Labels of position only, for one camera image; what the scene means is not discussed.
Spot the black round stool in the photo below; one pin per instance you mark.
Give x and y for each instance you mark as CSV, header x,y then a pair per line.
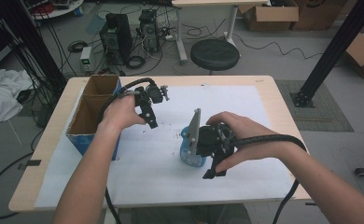
x,y
214,54

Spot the black metal post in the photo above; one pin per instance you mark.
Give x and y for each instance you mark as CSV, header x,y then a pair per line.
x,y
335,46

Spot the person's right hand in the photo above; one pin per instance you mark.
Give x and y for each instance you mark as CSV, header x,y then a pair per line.
x,y
254,137

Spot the open brown cardboard box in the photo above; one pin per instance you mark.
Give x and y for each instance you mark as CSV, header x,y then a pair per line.
x,y
273,14

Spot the round white table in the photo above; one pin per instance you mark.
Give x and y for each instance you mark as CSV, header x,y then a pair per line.
x,y
62,13

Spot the large black computer tower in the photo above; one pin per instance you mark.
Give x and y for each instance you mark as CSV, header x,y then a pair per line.
x,y
121,37

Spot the white power supply unit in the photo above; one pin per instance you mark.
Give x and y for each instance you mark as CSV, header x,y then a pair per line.
x,y
86,59

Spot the cardboard box with packets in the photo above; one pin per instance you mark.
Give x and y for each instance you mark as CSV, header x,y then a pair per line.
x,y
362,54

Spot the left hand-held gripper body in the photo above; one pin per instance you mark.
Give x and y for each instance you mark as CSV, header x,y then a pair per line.
x,y
153,93

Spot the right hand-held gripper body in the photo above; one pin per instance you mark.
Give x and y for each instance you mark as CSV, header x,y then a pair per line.
x,y
209,140

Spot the person's left hand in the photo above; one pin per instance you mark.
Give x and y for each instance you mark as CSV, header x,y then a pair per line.
x,y
121,112

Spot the blue plastic toy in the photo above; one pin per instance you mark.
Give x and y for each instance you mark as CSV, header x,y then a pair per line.
x,y
189,159

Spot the grey floor mat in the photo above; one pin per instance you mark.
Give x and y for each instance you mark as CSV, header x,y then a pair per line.
x,y
326,112

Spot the closed brown cardboard box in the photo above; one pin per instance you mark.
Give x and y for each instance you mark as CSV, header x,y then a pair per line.
x,y
318,14

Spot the white cloth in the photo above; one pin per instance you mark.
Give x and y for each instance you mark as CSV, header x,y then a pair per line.
x,y
2,93

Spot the slim black computer tower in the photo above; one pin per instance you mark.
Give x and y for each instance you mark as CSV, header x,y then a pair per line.
x,y
149,31

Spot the cardboard box with blue sides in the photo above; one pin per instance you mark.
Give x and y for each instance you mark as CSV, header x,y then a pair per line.
x,y
90,115

